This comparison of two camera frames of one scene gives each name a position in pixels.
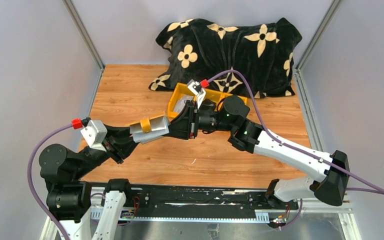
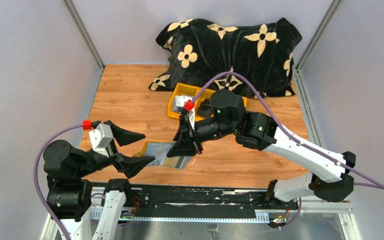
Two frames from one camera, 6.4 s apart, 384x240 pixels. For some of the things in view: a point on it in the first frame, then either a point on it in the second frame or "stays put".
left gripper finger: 124,148 -> 132,166
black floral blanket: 197,50 stays put
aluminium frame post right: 299,80 stays put
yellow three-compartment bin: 180,94 stays put
